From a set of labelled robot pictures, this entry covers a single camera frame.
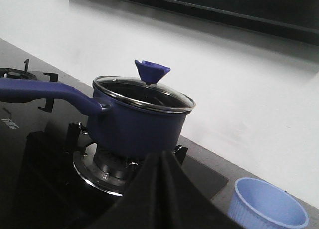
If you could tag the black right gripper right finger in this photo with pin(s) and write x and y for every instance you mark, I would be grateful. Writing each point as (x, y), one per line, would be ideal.
(183, 205)

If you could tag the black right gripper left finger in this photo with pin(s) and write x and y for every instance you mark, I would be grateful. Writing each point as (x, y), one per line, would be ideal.
(143, 204)

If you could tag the light blue ribbed cup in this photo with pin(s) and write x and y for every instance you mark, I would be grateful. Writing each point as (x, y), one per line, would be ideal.
(257, 204)

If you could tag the dark blue saucepan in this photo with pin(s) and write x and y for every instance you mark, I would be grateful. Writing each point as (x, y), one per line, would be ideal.
(121, 128)

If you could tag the glass lid with blue knob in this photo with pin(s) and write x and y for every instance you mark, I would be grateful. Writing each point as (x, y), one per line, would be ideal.
(146, 91)

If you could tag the black right gas burner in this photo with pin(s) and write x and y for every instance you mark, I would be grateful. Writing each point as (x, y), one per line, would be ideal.
(98, 167)

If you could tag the black gas burner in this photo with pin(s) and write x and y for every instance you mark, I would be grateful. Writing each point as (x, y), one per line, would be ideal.
(98, 167)
(26, 75)

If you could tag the black glass gas stove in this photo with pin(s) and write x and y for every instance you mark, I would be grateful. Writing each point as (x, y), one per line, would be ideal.
(39, 188)

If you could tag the black left gas burner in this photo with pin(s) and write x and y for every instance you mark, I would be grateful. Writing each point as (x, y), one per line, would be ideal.
(26, 75)

